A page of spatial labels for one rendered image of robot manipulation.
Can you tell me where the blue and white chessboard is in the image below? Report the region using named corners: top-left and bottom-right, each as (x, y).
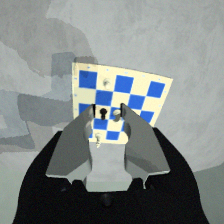
top-left (72, 62), bottom-right (173, 144)

